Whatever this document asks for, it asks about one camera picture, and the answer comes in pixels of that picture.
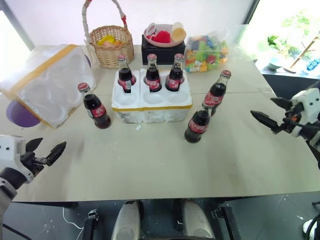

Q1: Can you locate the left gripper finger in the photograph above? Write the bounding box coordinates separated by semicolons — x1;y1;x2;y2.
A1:
45;141;67;167
25;137;44;154

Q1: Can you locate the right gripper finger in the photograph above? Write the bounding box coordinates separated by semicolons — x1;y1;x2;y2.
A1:
250;110;280;134
270;97;292;111

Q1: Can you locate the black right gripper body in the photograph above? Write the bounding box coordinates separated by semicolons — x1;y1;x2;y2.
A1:
274;109;310;135

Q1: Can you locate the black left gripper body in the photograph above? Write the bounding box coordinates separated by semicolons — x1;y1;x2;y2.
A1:
19;151;48;177

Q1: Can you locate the glass cola bottle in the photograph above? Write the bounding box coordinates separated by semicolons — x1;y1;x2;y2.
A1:
77;82;112;130
183;99;216;144
205;69;233;117
117;54;137;94
142;53;163;93
165;52;186;92

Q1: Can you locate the white foam lid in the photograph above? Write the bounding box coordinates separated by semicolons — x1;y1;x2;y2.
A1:
0;44;98;129

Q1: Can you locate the white foam bottle crate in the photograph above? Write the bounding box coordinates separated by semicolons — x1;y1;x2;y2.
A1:
111;68;194;125

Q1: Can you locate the black box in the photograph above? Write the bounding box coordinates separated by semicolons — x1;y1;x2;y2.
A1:
140;34;187;66

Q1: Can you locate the light blue bowl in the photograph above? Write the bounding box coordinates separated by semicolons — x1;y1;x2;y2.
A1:
267;56;284;71

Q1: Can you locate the blue and white container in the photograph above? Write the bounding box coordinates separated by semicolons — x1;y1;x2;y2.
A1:
303;58;320;75

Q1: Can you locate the wooden stick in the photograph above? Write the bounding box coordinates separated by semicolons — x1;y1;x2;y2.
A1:
283;36;320;71

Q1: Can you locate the green potted plant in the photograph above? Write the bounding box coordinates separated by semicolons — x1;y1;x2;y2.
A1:
266;9;320;56

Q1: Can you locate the bag of colourful blocks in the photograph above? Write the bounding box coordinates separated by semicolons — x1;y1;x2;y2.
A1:
184;29;233;74

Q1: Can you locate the grey rounded robot leg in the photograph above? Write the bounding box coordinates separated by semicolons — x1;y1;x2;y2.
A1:
179;198;216;240
110;199;142;240

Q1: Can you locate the white rounded object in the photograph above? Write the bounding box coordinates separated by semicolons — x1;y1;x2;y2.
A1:
302;215;320;236

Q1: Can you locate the cream plastic cup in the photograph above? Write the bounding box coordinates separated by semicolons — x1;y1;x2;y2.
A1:
171;21;187;42

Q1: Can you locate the pink toy food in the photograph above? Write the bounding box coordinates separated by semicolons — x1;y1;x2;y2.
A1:
102;40;126;48

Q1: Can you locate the yellow toy fruit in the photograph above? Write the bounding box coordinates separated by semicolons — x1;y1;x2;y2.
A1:
96;34;117;47

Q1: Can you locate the pink plastic plate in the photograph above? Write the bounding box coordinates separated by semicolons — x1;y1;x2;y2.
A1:
143;23;187;48

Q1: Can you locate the red toy fruit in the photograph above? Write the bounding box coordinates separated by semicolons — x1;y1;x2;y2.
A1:
151;29;173;44

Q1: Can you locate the pink and white cup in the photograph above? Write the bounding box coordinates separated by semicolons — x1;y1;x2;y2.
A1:
145;22;158;36

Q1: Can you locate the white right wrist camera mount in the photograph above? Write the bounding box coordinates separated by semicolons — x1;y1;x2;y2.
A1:
289;87;320;139

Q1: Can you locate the white floor cable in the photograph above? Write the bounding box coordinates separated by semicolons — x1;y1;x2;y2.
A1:
61;206;85;231

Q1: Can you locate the black table frame bracket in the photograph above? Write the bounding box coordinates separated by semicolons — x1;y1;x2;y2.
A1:
211;201;242;240
83;209;100;240

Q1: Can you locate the dark window frame post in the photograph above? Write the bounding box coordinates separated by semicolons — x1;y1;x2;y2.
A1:
240;0;261;26

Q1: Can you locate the wicker basket with handle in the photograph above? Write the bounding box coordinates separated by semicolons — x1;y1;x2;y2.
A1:
81;0;135;70

